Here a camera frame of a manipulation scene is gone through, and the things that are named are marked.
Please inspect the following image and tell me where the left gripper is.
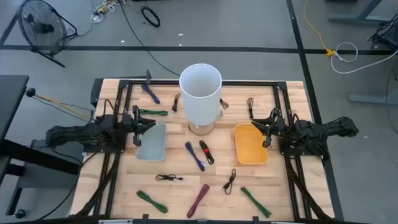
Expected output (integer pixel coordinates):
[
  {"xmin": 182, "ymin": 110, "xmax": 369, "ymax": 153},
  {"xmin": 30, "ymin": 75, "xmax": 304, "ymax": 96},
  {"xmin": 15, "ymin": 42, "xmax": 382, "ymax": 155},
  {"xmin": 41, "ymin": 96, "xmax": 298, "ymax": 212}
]
[{"xmin": 123, "ymin": 105, "xmax": 157, "ymax": 147}]

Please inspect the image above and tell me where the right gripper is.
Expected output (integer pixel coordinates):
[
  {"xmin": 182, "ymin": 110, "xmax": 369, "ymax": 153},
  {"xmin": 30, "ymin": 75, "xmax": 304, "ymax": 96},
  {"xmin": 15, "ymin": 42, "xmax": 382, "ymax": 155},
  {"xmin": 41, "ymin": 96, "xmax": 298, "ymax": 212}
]
[{"xmin": 251, "ymin": 108, "xmax": 285, "ymax": 148}]

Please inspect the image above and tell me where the blue braided usb cable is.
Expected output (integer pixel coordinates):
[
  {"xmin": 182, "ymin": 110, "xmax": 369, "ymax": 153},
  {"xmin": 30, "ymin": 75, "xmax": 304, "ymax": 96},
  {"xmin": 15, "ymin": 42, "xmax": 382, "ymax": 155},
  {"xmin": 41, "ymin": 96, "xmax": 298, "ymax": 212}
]
[
  {"xmin": 185, "ymin": 141, "xmax": 206, "ymax": 172},
  {"xmin": 141, "ymin": 83, "xmax": 161, "ymax": 105}
]

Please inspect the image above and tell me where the grey plastic bin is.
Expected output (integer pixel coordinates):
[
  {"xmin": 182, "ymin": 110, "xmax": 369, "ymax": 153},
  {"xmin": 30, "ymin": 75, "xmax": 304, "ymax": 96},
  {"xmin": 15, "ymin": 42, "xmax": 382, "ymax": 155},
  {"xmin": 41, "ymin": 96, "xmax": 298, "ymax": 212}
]
[{"xmin": 136, "ymin": 122, "xmax": 167, "ymax": 162}]

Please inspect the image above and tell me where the yellow plastic bin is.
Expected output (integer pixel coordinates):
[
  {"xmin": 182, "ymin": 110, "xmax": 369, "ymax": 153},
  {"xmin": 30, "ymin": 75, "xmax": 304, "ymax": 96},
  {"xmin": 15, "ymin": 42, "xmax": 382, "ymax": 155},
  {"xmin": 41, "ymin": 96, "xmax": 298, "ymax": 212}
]
[{"xmin": 234, "ymin": 123, "xmax": 269, "ymax": 166}]

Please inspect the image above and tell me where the white shade table lamp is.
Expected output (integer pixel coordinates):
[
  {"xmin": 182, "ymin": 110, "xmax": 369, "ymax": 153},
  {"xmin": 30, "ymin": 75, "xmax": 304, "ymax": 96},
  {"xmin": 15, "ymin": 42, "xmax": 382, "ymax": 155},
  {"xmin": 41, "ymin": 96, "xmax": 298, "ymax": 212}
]
[{"xmin": 178, "ymin": 63, "xmax": 224, "ymax": 136}]

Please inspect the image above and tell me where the grey desk foot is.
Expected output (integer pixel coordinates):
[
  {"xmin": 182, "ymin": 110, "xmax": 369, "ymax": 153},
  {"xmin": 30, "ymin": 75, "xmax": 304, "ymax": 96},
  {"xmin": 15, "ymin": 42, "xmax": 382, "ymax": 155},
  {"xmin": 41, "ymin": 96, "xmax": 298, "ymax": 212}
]
[{"xmin": 348, "ymin": 93, "xmax": 398, "ymax": 106}]

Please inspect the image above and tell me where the black desk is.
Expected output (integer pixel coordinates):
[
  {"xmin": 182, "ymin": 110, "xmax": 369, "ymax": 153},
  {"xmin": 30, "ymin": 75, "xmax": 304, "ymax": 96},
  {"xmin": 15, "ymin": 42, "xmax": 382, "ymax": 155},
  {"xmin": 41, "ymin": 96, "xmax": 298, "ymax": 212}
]
[{"xmin": 0, "ymin": 74, "xmax": 83, "ymax": 219}]

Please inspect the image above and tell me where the black floor fan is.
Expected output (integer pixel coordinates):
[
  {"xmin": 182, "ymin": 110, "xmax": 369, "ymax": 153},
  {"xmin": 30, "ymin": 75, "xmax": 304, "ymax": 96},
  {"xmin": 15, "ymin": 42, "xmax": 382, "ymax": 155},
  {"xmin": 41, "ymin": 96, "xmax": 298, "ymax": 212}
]
[{"xmin": 17, "ymin": 0, "xmax": 78, "ymax": 68}]

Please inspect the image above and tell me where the green braided usb cable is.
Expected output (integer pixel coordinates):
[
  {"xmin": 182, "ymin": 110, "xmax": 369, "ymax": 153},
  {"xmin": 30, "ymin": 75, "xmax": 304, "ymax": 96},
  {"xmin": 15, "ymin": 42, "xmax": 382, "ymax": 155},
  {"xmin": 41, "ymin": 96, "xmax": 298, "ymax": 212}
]
[
  {"xmin": 240, "ymin": 186, "xmax": 273, "ymax": 218},
  {"xmin": 139, "ymin": 109, "xmax": 169, "ymax": 117},
  {"xmin": 136, "ymin": 190, "xmax": 169, "ymax": 215}
]

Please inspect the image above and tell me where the black aluminium table frame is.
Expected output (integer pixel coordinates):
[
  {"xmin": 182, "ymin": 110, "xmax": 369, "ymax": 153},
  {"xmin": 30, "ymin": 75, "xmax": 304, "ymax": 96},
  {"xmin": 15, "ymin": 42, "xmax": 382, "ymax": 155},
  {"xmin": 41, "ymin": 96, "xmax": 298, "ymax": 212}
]
[{"xmin": 74, "ymin": 78, "xmax": 335, "ymax": 220}]

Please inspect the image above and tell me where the black cable with red tie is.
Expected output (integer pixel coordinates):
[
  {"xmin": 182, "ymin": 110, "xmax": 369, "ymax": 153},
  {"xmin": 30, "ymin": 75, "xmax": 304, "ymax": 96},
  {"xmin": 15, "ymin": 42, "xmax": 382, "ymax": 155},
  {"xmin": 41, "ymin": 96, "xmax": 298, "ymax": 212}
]
[{"xmin": 198, "ymin": 139, "xmax": 215, "ymax": 166}]

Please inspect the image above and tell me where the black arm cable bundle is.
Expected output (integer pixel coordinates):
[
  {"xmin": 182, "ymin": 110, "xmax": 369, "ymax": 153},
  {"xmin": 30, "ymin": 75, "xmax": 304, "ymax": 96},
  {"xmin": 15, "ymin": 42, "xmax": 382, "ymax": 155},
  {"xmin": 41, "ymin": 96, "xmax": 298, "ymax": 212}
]
[
  {"xmin": 75, "ymin": 151, "xmax": 121, "ymax": 217},
  {"xmin": 284, "ymin": 154, "xmax": 325, "ymax": 219}
]

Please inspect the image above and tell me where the long black floor cable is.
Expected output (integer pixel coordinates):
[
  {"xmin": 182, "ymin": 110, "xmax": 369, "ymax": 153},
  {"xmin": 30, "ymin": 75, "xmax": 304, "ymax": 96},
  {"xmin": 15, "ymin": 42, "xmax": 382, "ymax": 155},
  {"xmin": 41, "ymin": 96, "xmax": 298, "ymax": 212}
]
[{"xmin": 119, "ymin": 0, "xmax": 182, "ymax": 78}]

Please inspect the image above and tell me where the thin yellow cable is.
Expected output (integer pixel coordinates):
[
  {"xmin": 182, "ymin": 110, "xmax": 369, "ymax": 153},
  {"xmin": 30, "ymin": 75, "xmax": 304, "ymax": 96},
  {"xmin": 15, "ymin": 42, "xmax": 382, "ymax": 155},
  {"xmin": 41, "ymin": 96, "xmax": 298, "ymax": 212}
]
[{"xmin": 25, "ymin": 87, "xmax": 91, "ymax": 121}]

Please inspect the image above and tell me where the magenta braided usb cable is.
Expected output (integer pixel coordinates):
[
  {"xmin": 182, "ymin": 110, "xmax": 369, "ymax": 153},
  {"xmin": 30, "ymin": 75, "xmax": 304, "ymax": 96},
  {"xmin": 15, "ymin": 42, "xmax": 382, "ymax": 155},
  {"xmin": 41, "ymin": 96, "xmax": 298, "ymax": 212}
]
[{"xmin": 186, "ymin": 183, "xmax": 211, "ymax": 219}]

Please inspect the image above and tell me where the white floor cable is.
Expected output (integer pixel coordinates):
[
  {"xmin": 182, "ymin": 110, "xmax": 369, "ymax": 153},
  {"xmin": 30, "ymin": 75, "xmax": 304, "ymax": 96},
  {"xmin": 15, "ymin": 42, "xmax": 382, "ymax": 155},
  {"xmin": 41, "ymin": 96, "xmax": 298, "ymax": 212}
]
[{"xmin": 330, "ymin": 41, "xmax": 398, "ymax": 75}]

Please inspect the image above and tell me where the yellow extension cord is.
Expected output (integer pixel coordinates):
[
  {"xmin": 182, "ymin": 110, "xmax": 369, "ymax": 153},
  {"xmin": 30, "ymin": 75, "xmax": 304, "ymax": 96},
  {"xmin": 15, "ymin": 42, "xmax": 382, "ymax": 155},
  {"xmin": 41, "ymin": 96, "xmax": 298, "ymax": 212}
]
[{"xmin": 302, "ymin": 0, "xmax": 336, "ymax": 58}]

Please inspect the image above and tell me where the black coiled floor cable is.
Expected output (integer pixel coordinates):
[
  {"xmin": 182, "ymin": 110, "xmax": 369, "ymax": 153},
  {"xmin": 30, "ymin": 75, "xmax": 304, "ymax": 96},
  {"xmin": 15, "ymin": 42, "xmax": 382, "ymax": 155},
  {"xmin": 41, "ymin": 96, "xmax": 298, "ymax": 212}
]
[{"xmin": 140, "ymin": 6, "xmax": 162, "ymax": 29}]

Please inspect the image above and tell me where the white cable tangle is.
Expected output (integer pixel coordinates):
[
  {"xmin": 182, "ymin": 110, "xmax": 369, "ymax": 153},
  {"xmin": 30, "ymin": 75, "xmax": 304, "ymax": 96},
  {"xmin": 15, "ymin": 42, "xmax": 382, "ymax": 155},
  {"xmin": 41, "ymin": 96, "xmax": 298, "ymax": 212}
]
[{"xmin": 90, "ymin": 0, "xmax": 126, "ymax": 24}]

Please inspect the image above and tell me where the grey desk frame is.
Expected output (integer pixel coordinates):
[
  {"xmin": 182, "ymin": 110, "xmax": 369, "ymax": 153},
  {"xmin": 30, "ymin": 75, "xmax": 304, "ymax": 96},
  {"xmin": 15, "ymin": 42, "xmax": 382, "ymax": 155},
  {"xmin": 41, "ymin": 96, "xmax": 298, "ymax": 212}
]
[{"xmin": 327, "ymin": 0, "xmax": 398, "ymax": 26}]

